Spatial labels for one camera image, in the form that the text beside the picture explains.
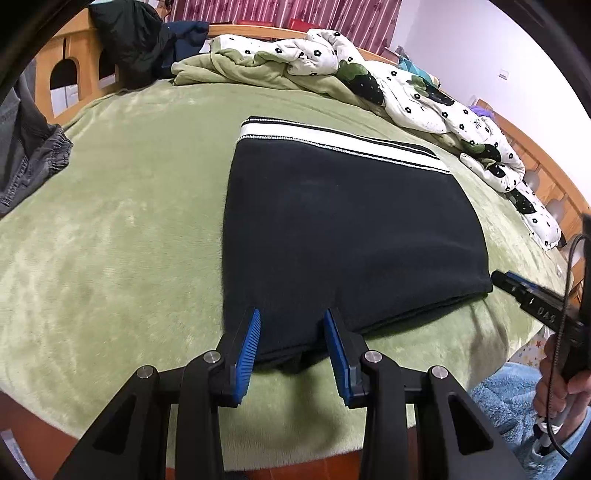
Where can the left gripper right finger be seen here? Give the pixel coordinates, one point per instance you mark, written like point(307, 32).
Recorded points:
point(417, 422)

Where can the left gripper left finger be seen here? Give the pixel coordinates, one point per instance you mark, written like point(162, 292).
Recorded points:
point(128, 439)

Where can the black pants with white stripe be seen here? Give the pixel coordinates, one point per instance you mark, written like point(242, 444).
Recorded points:
point(317, 219)

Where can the person right hand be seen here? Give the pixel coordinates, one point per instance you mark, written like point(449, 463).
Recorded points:
point(552, 391)

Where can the white floral pillow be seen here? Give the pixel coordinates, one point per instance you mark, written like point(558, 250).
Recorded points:
point(542, 226)

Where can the green fleece bed blanket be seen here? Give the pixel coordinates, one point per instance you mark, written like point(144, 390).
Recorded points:
point(115, 263)

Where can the purple plush item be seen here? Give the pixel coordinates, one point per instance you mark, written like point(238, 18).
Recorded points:
point(482, 112)

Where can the white floral quilt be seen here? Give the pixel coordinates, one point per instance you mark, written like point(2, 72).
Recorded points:
point(408, 99)

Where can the teal patterned pillow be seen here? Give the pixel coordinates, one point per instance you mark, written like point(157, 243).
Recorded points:
point(407, 65)

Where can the grey jeans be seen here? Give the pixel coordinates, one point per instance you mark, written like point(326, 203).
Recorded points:
point(32, 150)

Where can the maroon floral curtain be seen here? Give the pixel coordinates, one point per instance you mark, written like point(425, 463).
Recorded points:
point(369, 24)

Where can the red chair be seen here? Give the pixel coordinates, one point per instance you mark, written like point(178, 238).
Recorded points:
point(301, 25)

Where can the black jacket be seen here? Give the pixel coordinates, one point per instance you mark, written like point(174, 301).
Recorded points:
point(136, 38)

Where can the navy blue garment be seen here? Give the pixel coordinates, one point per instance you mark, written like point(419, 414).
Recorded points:
point(186, 38)

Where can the wooden bed frame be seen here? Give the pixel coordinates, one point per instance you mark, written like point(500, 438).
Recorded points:
point(78, 45)

